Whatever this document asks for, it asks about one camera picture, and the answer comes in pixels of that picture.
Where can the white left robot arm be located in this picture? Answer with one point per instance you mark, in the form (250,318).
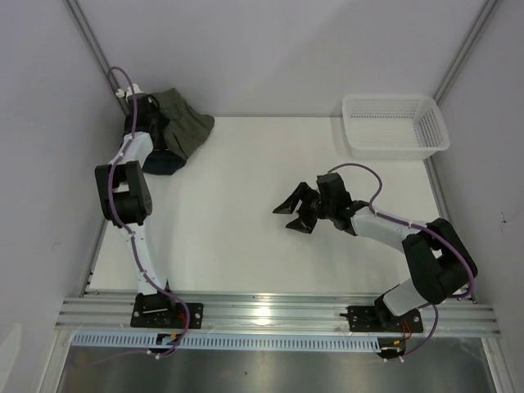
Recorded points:
(125,198)

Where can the white slotted cable duct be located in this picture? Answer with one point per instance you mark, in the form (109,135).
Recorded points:
(222,341)

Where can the aluminium frame post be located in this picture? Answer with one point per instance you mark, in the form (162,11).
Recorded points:
(466,48)
(94,47)

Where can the dark navy folded shorts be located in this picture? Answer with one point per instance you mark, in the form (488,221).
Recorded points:
(163,163)

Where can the right aluminium frame post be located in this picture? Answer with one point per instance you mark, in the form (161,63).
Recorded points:
(466,48)

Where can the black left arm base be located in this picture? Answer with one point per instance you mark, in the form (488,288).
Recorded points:
(159,311)

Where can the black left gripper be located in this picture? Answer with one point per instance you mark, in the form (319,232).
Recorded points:
(164,119)

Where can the aluminium mounting rail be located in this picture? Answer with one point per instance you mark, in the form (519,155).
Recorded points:
(269,313)

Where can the white plastic basket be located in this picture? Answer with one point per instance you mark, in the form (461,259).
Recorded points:
(393,126)

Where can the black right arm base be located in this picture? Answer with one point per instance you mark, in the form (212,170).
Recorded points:
(378,318)

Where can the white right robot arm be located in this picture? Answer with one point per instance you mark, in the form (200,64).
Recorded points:
(438,262)

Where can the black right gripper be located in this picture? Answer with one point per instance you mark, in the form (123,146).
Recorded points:
(304,222)

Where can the olive green shorts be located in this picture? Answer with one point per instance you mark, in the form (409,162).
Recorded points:
(187,128)

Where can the left aluminium frame post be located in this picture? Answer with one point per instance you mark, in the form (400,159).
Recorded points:
(94,47)

